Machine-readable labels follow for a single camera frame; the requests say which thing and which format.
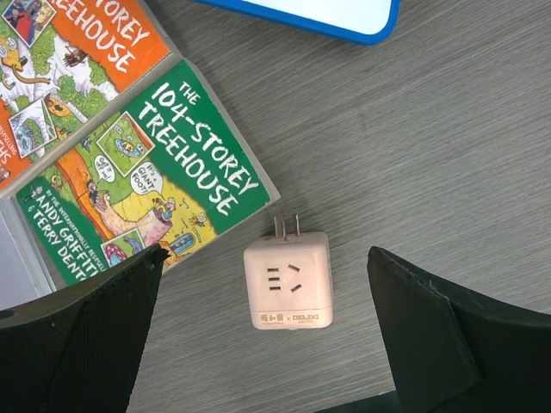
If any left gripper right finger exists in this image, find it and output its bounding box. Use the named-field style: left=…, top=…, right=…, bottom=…
left=332, top=246, right=550, bottom=412

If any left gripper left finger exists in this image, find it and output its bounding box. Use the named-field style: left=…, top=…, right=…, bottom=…
left=1, top=244, right=168, bottom=412

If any blue framed whiteboard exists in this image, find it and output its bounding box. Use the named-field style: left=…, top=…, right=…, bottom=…
left=203, top=0, right=400, bottom=46

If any pink cube power adapter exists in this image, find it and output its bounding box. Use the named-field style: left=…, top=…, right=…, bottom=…
left=244, top=214, right=333, bottom=330

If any green treehouse book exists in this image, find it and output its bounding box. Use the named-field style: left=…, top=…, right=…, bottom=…
left=1, top=59, right=280, bottom=302

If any orange treehouse book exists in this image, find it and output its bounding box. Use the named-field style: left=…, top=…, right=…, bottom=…
left=1, top=1, right=179, bottom=194

